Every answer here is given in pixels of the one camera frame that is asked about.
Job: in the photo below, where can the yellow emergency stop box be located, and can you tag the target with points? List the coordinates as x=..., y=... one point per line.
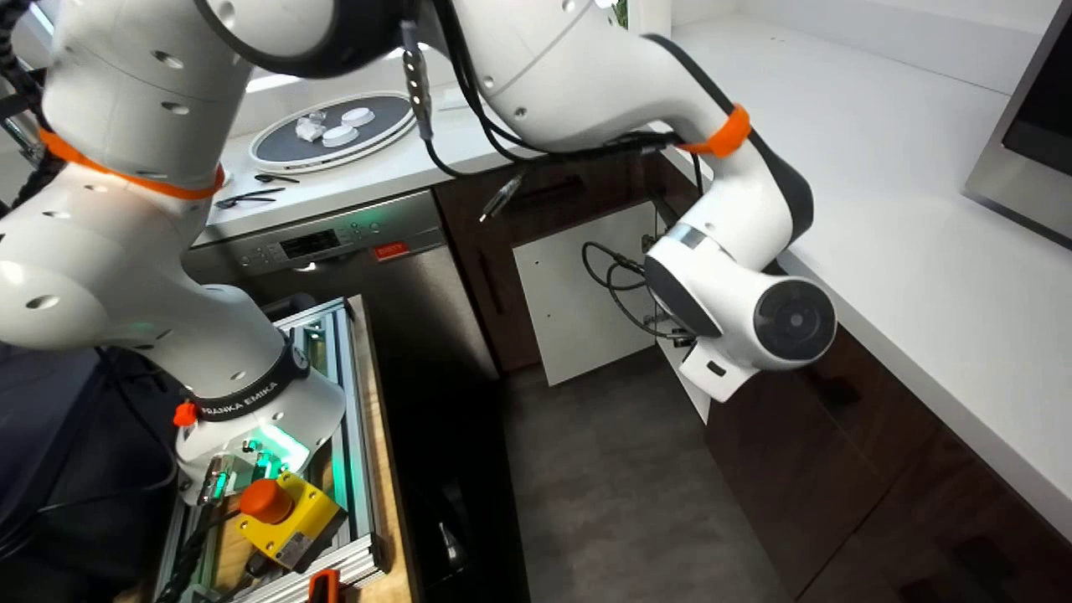
x=285, y=522

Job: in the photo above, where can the stainless steel microwave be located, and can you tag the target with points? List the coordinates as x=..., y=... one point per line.
x=1027, y=164

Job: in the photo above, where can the stainless steel dishwasher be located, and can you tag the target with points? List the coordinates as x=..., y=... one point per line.
x=394, y=256

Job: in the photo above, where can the round grey tray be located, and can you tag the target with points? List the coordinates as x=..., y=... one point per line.
x=331, y=135

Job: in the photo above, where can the left white-backed cabinet door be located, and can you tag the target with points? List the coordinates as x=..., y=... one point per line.
x=572, y=320

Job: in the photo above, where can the black scissors on counter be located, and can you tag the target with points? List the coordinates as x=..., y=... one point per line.
x=269, y=184

